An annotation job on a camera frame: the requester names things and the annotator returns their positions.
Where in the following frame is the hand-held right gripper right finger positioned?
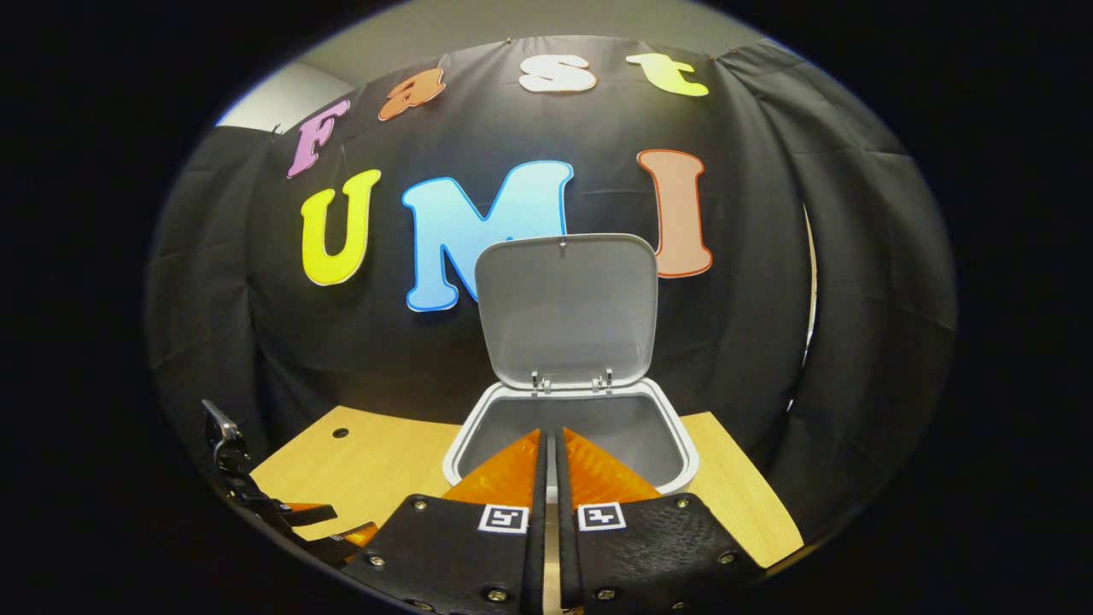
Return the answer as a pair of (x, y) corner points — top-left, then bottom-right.
(557, 427), (766, 615)

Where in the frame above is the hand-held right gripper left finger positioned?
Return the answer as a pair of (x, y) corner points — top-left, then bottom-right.
(342, 429), (548, 615)

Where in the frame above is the white desktop garbage bin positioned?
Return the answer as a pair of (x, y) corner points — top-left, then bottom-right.
(442, 233), (700, 505)

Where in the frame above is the wooden desktop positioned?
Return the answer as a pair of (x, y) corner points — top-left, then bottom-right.
(250, 404), (805, 615)

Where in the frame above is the black backdrop cloth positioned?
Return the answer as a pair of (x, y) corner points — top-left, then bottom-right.
(145, 36), (957, 565)

